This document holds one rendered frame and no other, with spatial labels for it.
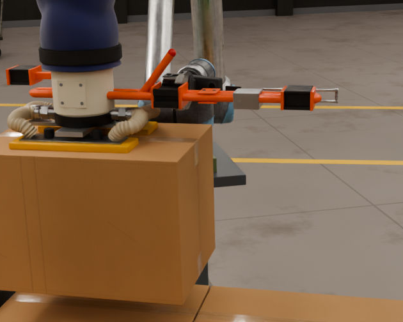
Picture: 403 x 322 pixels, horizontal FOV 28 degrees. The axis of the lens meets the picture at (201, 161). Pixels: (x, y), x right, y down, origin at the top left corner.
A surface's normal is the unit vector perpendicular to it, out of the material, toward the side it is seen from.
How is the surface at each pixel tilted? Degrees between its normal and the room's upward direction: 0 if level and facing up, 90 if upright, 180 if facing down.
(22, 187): 90
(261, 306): 0
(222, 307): 0
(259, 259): 0
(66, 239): 90
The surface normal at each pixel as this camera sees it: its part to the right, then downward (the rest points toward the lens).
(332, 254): -0.02, -0.96
